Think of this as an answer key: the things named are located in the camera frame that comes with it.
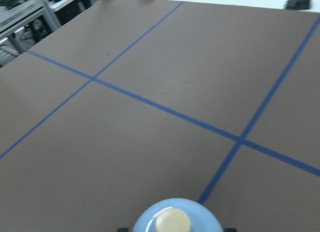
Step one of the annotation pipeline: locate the blue call bell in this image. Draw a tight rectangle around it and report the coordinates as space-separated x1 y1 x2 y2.
132 198 223 232

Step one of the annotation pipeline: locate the small black puck device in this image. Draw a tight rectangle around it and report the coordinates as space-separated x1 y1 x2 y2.
285 0 312 10

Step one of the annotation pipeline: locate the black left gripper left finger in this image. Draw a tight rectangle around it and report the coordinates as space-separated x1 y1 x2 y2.
116 227 129 232

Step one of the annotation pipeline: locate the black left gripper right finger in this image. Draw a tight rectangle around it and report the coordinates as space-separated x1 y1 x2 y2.
224 228 237 232

